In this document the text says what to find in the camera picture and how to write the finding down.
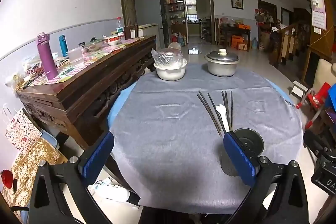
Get patterned ceramic bowl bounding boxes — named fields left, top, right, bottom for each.
left=104, top=35, right=122, bottom=46

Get golden patterned cloth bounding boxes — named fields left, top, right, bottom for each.
left=8, top=139, right=67, bottom=214

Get dark wooden side table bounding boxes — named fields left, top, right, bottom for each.
left=219, top=22, right=251, bottom=52

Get clear plastic drink bottle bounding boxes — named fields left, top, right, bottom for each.
left=115, top=17, right=125, bottom=41

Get wooden chair back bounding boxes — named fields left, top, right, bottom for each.
left=124, top=25, right=139, bottom=40

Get wooden staircase railing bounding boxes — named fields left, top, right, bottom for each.
left=270, top=22, right=313, bottom=67

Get white red patterned bag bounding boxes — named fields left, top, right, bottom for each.
left=5, top=107, right=42, bottom=153

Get blue table cover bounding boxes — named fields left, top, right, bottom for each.
left=106, top=81, right=295, bottom=132

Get white bowl with handles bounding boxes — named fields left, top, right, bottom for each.
left=154, top=57, right=188, bottom=81

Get red child chair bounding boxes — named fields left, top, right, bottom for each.
left=297, top=82, right=332, bottom=130

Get cream upholstered chair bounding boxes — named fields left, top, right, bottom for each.
left=311, top=59, right=336, bottom=93

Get hanging bags on wall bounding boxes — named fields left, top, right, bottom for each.
left=255, top=7, right=275, bottom=24

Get clear plastic container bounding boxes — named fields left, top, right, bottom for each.
left=67, top=47, right=84, bottom=67

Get orange cardboard box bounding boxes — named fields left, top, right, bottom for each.
left=231, top=35, right=248, bottom=50

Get white plastic spoon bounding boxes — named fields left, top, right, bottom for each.
left=215, top=104, right=230, bottom=133

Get grey tablecloth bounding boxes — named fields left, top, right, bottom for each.
left=108, top=63, right=303, bottom=214

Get shelf with groceries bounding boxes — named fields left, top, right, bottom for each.
left=165, top=0, right=185, bottom=43

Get pile of snack packets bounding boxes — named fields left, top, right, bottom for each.
left=5, top=56, right=42, bottom=89

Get dark metal utensil holder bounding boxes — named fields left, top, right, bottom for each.
left=220, top=128, right=265, bottom=178

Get carved wooden sideboard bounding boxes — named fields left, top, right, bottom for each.
left=16, top=35, right=158, bottom=151

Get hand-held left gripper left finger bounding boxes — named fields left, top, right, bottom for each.
left=28, top=131, right=115, bottom=224

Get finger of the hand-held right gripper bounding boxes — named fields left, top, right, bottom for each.
left=303, top=130, right=329, bottom=159

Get white chest freezer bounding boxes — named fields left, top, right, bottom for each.
left=138, top=23, right=159, bottom=38

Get plastic-wrapped bowl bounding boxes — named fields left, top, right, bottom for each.
left=152, top=48, right=184, bottom=68

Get teal water bottle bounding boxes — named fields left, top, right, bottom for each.
left=58, top=34, right=69, bottom=58

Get purple water bottle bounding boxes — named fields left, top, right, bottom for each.
left=36, top=32, right=59, bottom=81

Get grey refrigerator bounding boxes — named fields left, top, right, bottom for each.
left=131, top=0, right=168, bottom=48

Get pink wall calendar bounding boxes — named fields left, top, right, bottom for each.
left=309, top=0, right=327, bottom=30

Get metal pot with lid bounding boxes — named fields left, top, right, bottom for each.
left=205, top=49, right=240, bottom=64

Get white step stool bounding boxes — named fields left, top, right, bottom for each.
left=290, top=80, right=309, bottom=97

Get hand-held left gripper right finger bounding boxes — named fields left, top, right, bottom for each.
left=223, top=132, right=309, bottom=224

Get bowl with glass lid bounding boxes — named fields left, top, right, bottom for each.
left=85, top=36, right=105, bottom=51

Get dark wooden chair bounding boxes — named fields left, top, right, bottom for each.
left=215, top=18, right=226, bottom=46

